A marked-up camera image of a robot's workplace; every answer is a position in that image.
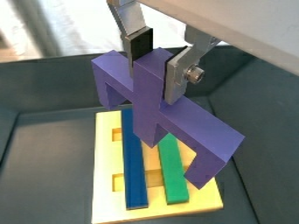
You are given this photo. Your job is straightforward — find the blue bar block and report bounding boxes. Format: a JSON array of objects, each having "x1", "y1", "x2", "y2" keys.
[{"x1": 121, "y1": 109, "x2": 148, "y2": 210}]

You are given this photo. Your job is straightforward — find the purple E-shaped block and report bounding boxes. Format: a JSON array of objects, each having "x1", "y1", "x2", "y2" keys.
[{"x1": 91, "y1": 48, "x2": 244, "y2": 188}]

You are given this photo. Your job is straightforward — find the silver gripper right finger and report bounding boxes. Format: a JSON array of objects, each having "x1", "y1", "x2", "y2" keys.
[{"x1": 163, "y1": 25, "x2": 220, "y2": 105}]

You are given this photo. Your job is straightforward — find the green bar block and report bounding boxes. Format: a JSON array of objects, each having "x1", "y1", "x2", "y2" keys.
[{"x1": 157, "y1": 134, "x2": 189, "y2": 205}]

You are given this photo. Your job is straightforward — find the yellow slotted board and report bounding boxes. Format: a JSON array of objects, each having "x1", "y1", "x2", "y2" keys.
[{"x1": 91, "y1": 111, "x2": 223, "y2": 224}]

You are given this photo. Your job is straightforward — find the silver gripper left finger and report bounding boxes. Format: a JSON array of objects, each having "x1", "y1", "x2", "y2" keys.
[{"x1": 107, "y1": 0, "x2": 153, "y2": 75}]

